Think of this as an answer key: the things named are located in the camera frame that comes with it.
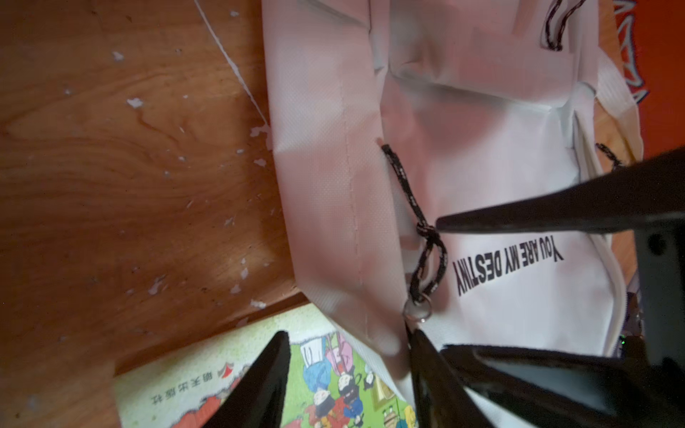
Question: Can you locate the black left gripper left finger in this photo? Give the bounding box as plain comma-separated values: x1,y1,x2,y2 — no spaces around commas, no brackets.
203,331,291,428

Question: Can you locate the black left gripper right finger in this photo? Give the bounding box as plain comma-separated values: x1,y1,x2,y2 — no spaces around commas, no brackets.
408,329,493,427

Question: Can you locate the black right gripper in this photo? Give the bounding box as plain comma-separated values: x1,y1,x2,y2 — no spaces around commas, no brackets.
435,147,684,427

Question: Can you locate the green illustrated book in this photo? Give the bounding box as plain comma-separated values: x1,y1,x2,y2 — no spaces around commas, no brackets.
111,303,418,428

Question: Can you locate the white student backpack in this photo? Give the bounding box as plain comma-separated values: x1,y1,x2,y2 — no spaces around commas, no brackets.
262,1,642,401

